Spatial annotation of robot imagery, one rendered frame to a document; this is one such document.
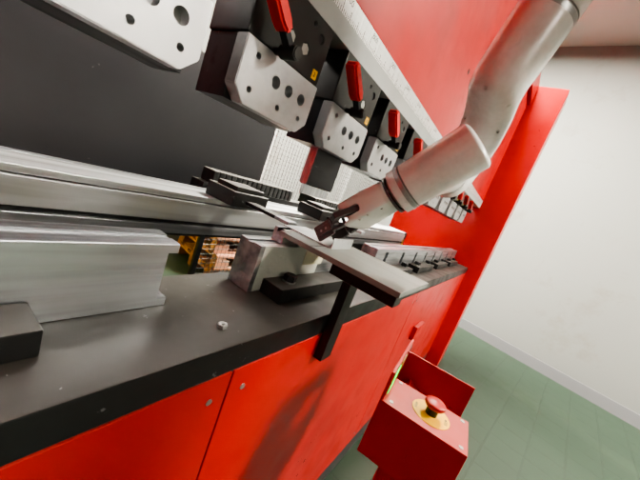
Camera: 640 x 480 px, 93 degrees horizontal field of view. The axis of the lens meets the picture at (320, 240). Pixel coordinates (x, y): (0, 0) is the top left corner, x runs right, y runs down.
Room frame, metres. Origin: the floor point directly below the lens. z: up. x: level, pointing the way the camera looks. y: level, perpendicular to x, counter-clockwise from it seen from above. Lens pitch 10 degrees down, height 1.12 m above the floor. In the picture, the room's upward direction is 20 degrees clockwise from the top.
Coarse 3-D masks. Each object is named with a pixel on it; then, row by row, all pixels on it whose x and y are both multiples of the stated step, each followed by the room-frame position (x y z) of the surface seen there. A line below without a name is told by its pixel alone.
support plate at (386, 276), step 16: (304, 240) 0.58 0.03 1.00; (320, 256) 0.53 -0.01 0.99; (336, 256) 0.54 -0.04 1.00; (352, 256) 0.59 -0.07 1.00; (368, 256) 0.65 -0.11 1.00; (352, 272) 0.50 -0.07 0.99; (368, 272) 0.51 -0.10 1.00; (384, 272) 0.55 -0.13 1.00; (400, 272) 0.61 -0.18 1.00; (384, 288) 0.47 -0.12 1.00; (400, 288) 0.48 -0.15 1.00; (416, 288) 0.53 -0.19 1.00
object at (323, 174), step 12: (312, 156) 0.63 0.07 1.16; (324, 156) 0.65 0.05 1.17; (312, 168) 0.63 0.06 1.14; (324, 168) 0.66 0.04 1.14; (336, 168) 0.70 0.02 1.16; (300, 180) 0.64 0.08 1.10; (312, 180) 0.64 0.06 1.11; (324, 180) 0.68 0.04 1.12; (312, 192) 0.67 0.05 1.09; (324, 192) 0.71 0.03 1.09
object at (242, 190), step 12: (228, 180) 0.80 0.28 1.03; (216, 192) 0.76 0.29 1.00; (228, 192) 0.74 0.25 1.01; (240, 192) 0.75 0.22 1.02; (252, 192) 0.79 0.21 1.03; (228, 204) 0.74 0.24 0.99; (240, 204) 0.75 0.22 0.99; (252, 204) 0.76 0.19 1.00; (264, 204) 0.82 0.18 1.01; (276, 216) 0.71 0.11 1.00
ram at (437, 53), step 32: (320, 0) 0.48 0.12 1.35; (384, 0) 0.61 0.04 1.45; (416, 0) 0.70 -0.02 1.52; (448, 0) 0.82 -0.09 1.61; (480, 0) 1.00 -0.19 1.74; (512, 0) 1.26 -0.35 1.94; (352, 32) 0.56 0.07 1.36; (384, 32) 0.64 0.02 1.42; (416, 32) 0.75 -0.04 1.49; (448, 32) 0.88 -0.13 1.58; (480, 32) 1.09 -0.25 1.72; (416, 64) 0.79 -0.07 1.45; (448, 64) 0.96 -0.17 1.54; (384, 96) 0.74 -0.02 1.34; (416, 96) 0.86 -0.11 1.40; (448, 96) 1.05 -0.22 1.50; (416, 128) 0.92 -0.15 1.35; (448, 128) 1.15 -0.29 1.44; (512, 128) 2.34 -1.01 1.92; (480, 192) 2.25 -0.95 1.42
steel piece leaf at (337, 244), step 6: (306, 234) 0.63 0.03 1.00; (312, 234) 0.66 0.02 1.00; (324, 240) 0.64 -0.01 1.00; (330, 240) 0.67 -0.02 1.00; (336, 240) 0.60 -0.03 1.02; (342, 240) 0.62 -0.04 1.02; (348, 240) 0.64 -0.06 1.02; (330, 246) 0.61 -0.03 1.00; (336, 246) 0.60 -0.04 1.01; (342, 246) 0.62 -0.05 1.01; (348, 246) 0.65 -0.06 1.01
